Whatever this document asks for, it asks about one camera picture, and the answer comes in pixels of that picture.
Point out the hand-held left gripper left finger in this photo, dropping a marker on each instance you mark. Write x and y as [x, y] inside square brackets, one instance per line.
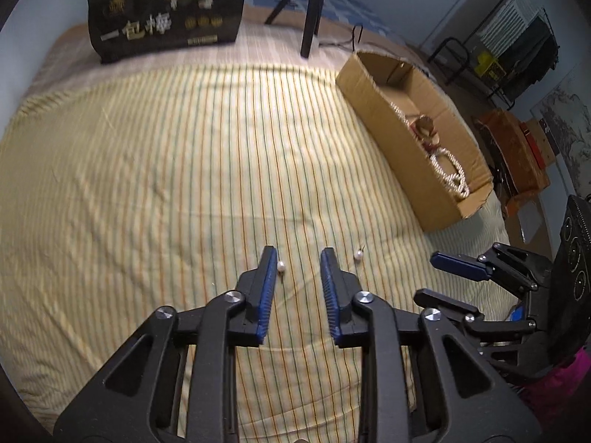
[268, 286]

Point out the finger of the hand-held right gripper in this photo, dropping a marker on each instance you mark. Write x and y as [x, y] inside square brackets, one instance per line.
[457, 265]
[455, 304]

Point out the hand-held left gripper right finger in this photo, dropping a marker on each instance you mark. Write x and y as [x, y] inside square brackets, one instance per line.
[330, 295]

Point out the pearl earring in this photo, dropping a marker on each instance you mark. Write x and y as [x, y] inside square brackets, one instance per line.
[358, 254]
[280, 267]

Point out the brown leather wristwatch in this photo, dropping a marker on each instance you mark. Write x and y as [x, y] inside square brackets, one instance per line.
[422, 129]

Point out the cardboard box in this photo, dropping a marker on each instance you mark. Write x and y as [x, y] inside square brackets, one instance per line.
[392, 134]

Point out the magenta cloth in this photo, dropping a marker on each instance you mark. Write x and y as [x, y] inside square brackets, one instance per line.
[563, 387]

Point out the orange cloth covered box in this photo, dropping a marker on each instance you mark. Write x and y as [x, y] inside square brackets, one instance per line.
[512, 157]

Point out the yellow box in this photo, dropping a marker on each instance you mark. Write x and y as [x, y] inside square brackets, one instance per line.
[489, 65]

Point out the black shoe rack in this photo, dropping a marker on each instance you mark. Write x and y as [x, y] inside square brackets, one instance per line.
[443, 55]

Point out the dark hanging clothes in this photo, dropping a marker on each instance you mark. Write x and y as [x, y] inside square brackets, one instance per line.
[535, 50]

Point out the beige checked blanket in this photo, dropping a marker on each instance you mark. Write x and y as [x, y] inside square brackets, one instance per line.
[277, 50]

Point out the white striped towel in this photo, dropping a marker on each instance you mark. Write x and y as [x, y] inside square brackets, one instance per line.
[505, 27]

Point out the brown board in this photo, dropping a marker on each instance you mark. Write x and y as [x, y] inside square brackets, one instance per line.
[461, 9]

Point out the blue patterned bed sheet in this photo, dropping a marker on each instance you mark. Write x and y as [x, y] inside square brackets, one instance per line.
[341, 4]

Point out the black printed bag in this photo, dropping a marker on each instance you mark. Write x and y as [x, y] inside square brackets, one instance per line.
[166, 14]

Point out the wall picture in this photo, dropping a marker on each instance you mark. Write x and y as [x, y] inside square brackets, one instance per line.
[568, 129]

